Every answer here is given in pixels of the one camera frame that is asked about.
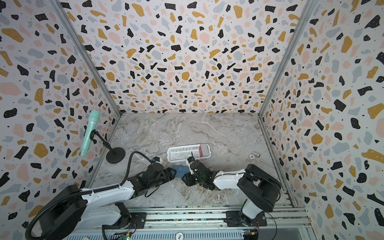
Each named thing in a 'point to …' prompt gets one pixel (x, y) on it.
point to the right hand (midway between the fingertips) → (183, 176)
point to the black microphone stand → (115, 155)
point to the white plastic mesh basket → (181, 153)
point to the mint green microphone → (93, 117)
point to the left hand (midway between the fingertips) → (176, 171)
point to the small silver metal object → (253, 155)
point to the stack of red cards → (204, 150)
